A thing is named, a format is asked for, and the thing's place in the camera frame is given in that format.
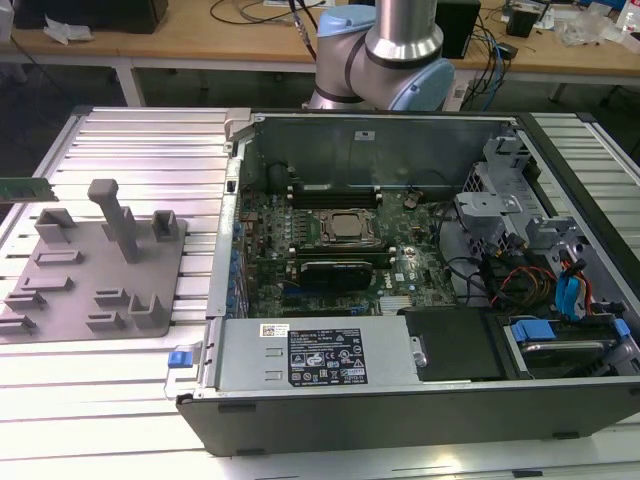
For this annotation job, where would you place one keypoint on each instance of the green motherboard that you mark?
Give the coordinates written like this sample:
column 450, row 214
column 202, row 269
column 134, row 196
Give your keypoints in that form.
column 420, row 270

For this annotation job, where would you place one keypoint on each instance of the grey case release latch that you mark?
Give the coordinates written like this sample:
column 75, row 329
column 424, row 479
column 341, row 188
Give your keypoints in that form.
column 236, row 122

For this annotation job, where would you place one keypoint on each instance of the black computer tower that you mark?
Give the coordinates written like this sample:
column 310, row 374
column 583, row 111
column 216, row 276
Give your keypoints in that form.
column 462, row 27

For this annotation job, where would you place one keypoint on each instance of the round coin battery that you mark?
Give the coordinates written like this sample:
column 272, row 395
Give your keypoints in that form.
column 410, row 202

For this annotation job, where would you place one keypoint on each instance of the black open PC case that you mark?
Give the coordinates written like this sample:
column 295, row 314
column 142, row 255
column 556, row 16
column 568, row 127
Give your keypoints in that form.
column 350, row 425

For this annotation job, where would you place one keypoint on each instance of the clear plastic bags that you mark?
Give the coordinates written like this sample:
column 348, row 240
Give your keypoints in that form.
column 590, row 27

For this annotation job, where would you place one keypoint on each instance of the black box on desk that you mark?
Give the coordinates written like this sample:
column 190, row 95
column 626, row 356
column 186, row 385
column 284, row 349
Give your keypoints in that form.
column 100, row 15

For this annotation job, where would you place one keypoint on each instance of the grey power supply unit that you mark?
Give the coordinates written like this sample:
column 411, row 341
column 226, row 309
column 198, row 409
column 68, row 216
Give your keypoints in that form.
column 250, row 360

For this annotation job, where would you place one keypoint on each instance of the wooden desk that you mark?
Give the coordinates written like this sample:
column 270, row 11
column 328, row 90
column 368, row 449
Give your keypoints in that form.
column 175, row 47

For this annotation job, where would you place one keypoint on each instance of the grey parts rack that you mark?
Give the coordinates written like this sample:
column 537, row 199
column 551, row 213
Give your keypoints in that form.
column 100, row 300

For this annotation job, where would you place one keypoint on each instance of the small black device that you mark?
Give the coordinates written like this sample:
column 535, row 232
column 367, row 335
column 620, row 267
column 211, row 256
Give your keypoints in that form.
column 509, row 51

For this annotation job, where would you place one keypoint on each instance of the grey metal drive cage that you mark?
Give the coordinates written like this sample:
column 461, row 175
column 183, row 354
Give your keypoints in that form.
column 487, row 202

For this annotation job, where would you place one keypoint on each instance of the black graphics card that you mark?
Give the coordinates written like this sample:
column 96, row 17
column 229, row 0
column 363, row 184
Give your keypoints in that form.
column 335, row 275

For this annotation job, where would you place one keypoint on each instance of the black plastic shroud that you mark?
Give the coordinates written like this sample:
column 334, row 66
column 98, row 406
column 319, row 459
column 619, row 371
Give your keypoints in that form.
column 450, row 345

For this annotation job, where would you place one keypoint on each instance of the blue case latch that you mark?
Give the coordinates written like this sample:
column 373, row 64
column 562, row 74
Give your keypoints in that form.
column 180, row 360

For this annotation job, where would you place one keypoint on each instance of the hard disk in blue carrier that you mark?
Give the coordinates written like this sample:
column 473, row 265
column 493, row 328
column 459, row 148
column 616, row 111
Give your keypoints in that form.
column 535, row 332

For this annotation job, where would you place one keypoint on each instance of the white crumpled paper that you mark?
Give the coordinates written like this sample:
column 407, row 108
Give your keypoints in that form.
column 67, row 31

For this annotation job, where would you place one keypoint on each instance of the silver chipset heat sink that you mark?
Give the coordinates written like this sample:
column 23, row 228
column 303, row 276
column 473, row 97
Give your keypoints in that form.
column 400, row 303

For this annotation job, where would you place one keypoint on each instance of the CPU socket with CPU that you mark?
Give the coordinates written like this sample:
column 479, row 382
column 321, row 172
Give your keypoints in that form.
column 345, row 225

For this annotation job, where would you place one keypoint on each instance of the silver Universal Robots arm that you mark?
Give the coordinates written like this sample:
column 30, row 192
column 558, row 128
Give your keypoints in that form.
column 380, row 50

